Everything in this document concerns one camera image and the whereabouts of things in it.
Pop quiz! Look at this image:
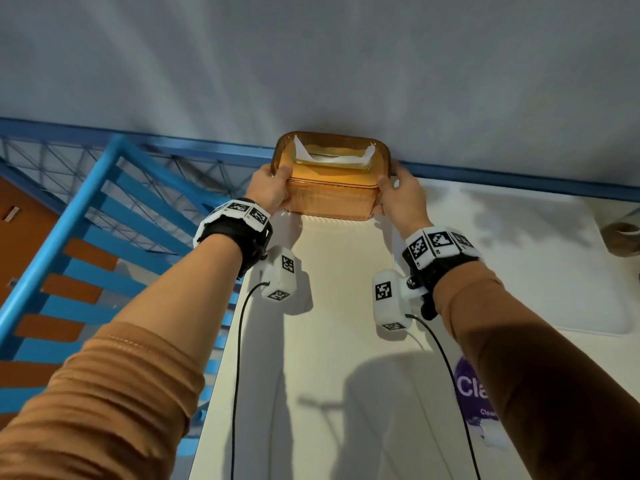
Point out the person's right hand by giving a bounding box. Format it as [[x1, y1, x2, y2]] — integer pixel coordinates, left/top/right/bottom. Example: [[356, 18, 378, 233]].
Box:
[[375, 161, 434, 241]]

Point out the orange translucent tissue box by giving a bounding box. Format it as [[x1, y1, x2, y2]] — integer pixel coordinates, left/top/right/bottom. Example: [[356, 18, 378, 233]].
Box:
[[270, 131, 392, 222]]

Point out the brown object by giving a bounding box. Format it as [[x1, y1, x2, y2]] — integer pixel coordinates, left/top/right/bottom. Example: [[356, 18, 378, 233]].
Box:
[[599, 221, 640, 259]]

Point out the white tissue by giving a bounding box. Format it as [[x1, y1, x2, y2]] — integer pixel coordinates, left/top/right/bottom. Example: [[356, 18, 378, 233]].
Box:
[[293, 135, 376, 166]]

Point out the person's left forearm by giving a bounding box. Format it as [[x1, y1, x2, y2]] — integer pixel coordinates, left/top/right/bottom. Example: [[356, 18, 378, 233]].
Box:
[[0, 234, 244, 480]]

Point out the person's right forearm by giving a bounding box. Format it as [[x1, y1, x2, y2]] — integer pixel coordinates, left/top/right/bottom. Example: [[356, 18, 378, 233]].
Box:
[[432, 261, 640, 480]]

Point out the blue metal slatted frame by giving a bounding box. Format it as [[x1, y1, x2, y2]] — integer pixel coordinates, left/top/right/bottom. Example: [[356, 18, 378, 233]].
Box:
[[0, 117, 640, 458]]

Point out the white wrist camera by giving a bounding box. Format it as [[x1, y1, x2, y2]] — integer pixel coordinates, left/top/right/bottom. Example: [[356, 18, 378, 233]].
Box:
[[259, 246, 298, 302], [371, 269, 427, 332]]

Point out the black wristband with marker tags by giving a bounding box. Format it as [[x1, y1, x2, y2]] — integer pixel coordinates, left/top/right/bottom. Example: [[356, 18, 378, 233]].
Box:
[[402, 225, 482, 321], [192, 197, 274, 279]]

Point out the black cable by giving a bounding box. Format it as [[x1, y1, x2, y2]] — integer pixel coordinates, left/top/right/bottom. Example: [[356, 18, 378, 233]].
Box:
[[229, 281, 271, 480], [405, 313, 482, 480]]

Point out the person's left hand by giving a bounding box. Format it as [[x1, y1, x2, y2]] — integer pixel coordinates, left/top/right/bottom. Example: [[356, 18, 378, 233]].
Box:
[[244, 163, 294, 215]]

